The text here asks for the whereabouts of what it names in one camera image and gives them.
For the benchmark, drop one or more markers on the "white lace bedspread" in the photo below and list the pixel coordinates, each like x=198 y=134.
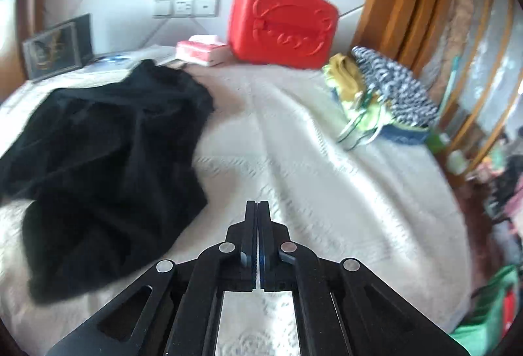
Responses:
x=327 y=196

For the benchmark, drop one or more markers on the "yellow-green cloth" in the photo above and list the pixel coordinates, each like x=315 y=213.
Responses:
x=345 y=74

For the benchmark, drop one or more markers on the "black gift bag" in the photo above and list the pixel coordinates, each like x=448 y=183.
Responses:
x=53 y=49

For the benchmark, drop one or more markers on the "blue jeans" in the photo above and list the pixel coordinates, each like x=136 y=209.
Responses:
x=404 y=133

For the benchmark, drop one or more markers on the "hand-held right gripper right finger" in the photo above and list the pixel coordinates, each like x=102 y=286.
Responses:
x=265 y=227

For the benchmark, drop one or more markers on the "red plastic carry case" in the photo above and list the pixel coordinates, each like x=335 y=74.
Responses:
x=282 y=29

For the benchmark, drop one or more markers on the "red and white tissue box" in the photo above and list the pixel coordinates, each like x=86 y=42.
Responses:
x=202 y=51

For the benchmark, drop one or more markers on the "light green cloth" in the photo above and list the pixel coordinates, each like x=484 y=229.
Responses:
x=367 y=117

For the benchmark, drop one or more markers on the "blue and white packets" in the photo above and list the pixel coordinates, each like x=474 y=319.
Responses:
x=118 y=59

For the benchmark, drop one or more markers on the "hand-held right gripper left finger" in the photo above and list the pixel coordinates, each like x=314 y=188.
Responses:
x=251 y=227

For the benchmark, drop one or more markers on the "dark wooden headboard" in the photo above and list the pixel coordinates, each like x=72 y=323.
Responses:
x=30 y=8

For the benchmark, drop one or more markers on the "green bag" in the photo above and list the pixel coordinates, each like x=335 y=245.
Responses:
x=486 y=311

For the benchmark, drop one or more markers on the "black and white patterned cloth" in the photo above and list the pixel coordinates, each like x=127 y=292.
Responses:
x=396 y=90

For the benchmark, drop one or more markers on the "black garment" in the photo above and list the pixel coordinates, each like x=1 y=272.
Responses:
x=110 y=155

